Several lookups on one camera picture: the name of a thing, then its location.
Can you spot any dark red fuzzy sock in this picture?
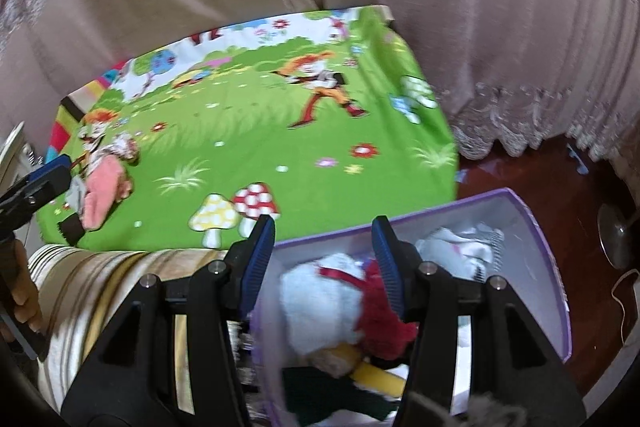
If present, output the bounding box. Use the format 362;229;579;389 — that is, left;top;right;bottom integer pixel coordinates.
357;260;418;361

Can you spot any person's left hand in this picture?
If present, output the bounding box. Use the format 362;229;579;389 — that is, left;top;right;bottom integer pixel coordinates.
8;239;43;333

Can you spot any black white checkered sock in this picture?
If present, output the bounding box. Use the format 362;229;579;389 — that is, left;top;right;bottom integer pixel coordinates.
65;176;87;216

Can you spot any white ornate cabinet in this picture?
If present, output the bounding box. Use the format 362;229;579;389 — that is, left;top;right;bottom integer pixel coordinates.
0;122;30;193

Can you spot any dark green knit sock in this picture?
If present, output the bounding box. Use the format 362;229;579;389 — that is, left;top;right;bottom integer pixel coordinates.
58;213;86;246

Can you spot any pink sock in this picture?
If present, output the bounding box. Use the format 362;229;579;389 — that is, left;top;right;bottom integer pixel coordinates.
81;154;134;231

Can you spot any white grey patterned sock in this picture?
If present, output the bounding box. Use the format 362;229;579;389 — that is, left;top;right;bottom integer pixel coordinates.
414;223;504;283

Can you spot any white fluffy sock red band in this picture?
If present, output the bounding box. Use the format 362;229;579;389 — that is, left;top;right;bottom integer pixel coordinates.
279;253;366;357

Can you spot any floral pattern white sock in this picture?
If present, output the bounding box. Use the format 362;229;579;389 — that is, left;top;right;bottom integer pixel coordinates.
86;132;140;165

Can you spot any yellow black sock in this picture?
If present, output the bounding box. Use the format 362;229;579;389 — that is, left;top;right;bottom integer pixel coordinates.
307;343;406;399

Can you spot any purple white storage box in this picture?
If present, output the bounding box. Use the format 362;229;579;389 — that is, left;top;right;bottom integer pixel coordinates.
250;188;586;426

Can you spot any cartoon print green sheet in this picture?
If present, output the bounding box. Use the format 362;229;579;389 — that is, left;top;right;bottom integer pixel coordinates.
37;5;458;251

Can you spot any floor lamp metal base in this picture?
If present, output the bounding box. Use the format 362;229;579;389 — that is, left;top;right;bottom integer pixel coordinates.
598;205;639;270

